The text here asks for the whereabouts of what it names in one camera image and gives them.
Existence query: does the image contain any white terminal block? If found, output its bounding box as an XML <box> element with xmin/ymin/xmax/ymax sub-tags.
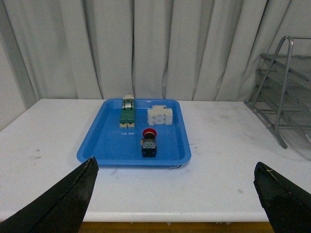
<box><xmin>147</xmin><ymin>105</ymin><xmax>173</xmax><ymax>126</ymax></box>

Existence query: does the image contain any blue plastic tray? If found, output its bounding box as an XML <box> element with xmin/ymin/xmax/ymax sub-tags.
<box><xmin>77</xmin><ymin>99</ymin><xmax>191</xmax><ymax>167</ymax></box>

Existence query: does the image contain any red emergency push button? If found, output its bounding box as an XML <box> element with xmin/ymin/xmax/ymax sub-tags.
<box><xmin>140</xmin><ymin>128</ymin><xmax>157</xmax><ymax>158</ymax></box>

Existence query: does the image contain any white curtain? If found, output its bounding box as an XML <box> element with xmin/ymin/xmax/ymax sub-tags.
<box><xmin>0</xmin><ymin>0</ymin><xmax>311</xmax><ymax>128</ymax></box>

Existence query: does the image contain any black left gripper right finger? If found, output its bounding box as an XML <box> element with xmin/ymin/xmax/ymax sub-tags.
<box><xmin>254</xmin><ymin>162</ymin><xmax>311</xmax><ymax>233</ymax></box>

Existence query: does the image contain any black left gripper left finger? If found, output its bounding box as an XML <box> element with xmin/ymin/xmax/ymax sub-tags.
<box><xmin>0</xmin><ymin>157</ymin><xmax>99</xmax><ymax>233</ymax></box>

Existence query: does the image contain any grey wire mesh rack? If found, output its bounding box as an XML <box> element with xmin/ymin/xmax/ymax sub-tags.
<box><xmin>244</xmin><ymin>35</ymin><xmax>311</xmax><ymax>148</ymax></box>

